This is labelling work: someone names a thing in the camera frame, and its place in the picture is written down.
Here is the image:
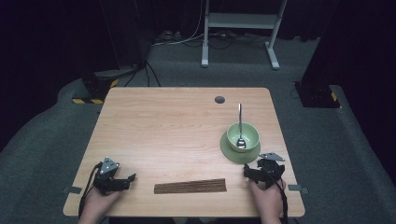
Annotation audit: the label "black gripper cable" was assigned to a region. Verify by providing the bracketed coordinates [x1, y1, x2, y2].
[78, 161, 104, 218]
[261, 166, 290, 224]

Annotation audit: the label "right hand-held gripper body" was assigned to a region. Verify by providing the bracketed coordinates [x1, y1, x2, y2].
[255, 151, 286, 189]

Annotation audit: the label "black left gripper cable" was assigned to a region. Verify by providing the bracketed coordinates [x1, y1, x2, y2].
[78, 161, 104, 218]

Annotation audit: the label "grey tape strip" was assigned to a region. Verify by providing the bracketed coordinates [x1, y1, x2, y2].
[62, 185, 83, 195]
[287, 184, 309, 196]

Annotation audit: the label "green ceramic bowl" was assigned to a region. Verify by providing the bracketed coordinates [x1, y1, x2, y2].
[226, 121, 261, 154]

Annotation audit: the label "person's right hand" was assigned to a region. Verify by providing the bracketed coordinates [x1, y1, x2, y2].
[248, 178, 287, 219]

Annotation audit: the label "row of brown chopsticks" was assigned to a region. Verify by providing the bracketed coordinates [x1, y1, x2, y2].
[153, 177, 228, 195]

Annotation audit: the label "black floor cable bundle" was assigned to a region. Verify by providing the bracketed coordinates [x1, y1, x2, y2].
[123, 60, 163, 89]

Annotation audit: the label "black striped-tape stand base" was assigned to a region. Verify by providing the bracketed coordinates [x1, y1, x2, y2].
[293, 81, 343, 109]
[71, 64, 138, 105]

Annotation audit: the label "white metal stand frame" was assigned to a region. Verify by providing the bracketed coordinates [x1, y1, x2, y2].
[201, 0, 289, 71]

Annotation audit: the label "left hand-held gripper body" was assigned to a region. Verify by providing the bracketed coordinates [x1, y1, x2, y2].
[92, 156, 130, 196]

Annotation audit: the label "white floor cable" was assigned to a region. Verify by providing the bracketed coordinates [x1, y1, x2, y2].
[151, 0, 207, 48]

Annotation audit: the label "metal spoon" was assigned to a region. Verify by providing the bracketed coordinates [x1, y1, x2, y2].
[235, 103, 248, 149]

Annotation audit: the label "black cables under stand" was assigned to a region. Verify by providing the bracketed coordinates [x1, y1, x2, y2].
[182, 30, 269, 50]

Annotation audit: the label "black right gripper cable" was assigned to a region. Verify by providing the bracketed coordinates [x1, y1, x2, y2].
[261, 166, 290, 224]

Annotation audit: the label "person's left hand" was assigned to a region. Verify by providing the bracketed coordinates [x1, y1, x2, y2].
[83, 187, 123, 217]

